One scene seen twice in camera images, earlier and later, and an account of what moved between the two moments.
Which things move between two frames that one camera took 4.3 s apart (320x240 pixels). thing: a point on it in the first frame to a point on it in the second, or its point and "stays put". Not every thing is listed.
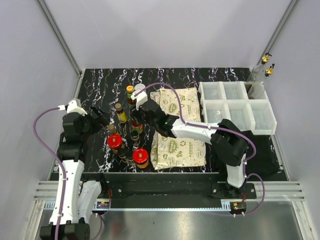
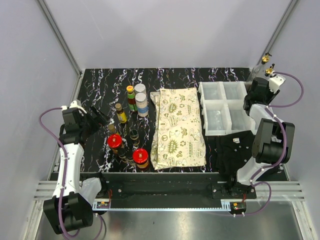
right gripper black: (136, 113) to (272, 96)
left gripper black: (101, 120) stays put
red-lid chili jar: (140, 156) stays put
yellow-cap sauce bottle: (131, 103) stays put
